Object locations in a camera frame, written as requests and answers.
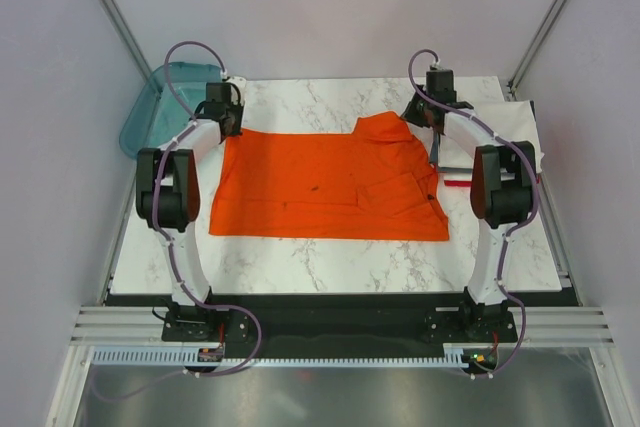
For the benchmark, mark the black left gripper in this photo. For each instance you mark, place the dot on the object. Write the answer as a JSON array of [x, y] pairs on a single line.
[[238, 107]]

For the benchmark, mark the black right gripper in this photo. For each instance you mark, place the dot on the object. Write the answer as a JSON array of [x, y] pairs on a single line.
[[410, 112]]

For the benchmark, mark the orange t shirt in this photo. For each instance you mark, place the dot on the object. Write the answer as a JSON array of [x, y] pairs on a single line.
[[374, 183]]

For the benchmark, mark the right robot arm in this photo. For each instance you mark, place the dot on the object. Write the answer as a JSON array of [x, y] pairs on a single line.
[[503, 197]]

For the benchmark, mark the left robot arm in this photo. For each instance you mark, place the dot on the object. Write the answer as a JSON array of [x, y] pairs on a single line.
[[168, 200]]

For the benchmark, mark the teal plastic bin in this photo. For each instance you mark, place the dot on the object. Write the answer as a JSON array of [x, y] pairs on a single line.
[[157, 116]]

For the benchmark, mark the white folded t shirt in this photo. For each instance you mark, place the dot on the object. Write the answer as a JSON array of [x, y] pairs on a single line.
[[513, 121]]

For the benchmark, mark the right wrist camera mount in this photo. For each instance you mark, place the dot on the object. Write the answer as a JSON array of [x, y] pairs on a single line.
[[440, 65]]

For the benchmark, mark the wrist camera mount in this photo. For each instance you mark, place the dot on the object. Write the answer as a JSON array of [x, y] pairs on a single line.
[[237, 80], [440, 65]]

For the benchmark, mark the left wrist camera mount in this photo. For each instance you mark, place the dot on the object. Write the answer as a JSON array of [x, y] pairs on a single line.
[[237, 80]]

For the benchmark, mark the right aluminium side rail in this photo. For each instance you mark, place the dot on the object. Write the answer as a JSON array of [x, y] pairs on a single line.
[[548, 261]]

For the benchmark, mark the right aluminium frame post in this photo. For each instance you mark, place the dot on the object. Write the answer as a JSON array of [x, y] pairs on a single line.
[[541, 35]]

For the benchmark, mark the aluminium frame post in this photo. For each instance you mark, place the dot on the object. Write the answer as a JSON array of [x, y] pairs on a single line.
[[541, 35], [126, 36]]

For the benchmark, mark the left aluminium frame post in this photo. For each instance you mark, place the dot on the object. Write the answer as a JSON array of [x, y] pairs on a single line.
[[126, 36]]

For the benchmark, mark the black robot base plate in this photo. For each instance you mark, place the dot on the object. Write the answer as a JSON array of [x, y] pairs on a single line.
[[341, 325]]

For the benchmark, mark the front aluminium cross rail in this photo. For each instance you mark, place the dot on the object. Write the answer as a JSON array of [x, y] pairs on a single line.
[[545, 326]]

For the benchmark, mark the white slotted cable duct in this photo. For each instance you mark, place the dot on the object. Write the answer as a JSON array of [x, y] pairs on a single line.
[[199, 357]]

